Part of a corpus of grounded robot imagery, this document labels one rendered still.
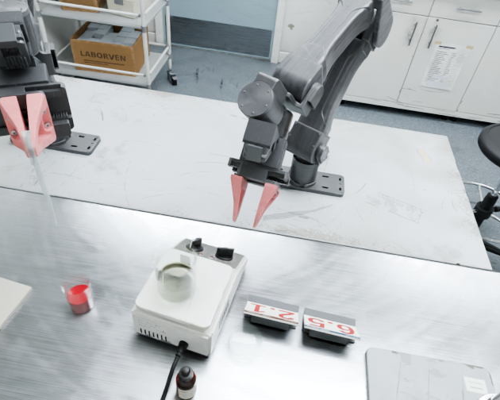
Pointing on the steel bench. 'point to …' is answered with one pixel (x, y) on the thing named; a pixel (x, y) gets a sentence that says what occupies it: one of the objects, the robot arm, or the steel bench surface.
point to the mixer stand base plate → (422, 378)
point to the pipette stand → (1, 300)
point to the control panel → (218, 259)
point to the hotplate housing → (199, 340)
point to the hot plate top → (206, 308)
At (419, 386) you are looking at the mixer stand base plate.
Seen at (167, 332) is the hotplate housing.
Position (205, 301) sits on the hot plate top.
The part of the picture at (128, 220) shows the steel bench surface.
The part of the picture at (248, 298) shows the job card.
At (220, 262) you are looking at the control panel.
